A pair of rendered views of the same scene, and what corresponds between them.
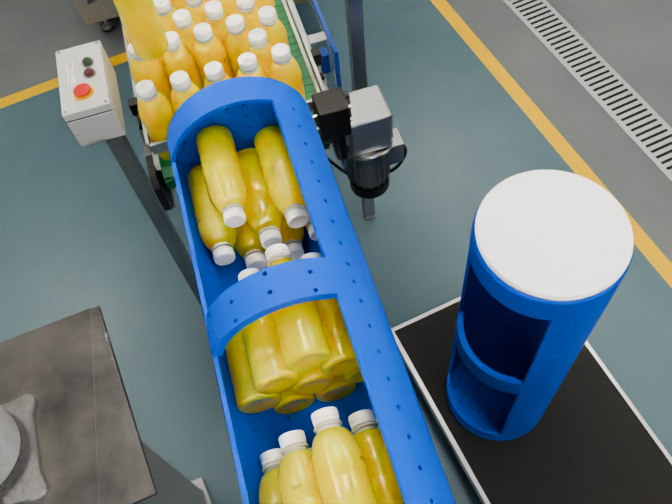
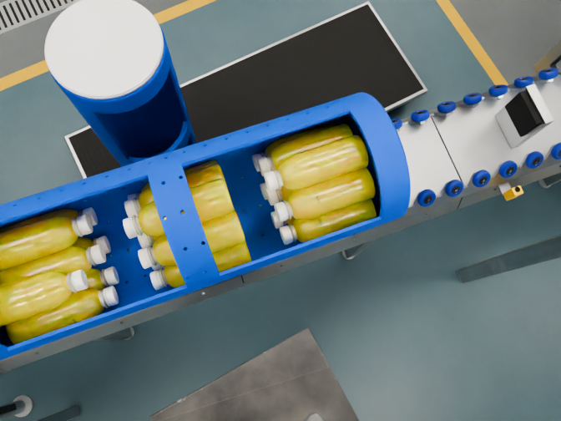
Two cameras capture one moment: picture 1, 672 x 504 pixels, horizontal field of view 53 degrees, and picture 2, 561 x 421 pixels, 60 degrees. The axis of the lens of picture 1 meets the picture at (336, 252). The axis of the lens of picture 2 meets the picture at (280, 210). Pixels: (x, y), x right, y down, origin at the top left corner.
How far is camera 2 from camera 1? 0.51 m
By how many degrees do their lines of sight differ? 39
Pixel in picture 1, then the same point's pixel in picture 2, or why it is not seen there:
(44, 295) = not seen: outside the picture
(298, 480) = (313, 198)
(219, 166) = (23, 295)
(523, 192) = (66, 60)
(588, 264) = (135, 26)
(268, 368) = (232, 226)
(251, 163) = (14, 275)
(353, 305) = (189, 154)
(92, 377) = (219, 403)
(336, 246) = (133, 170)
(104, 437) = (270, 378)
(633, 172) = not seen: outside the picture
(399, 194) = not seen: outside the picture
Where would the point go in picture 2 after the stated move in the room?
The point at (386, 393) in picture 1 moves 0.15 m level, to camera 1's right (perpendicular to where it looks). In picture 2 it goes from (259, 131) to (245, 63)
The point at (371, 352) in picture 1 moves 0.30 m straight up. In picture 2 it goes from (229, 141) to (217, 53)
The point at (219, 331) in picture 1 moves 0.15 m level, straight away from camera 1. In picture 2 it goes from (206, 261) to (135, 309)
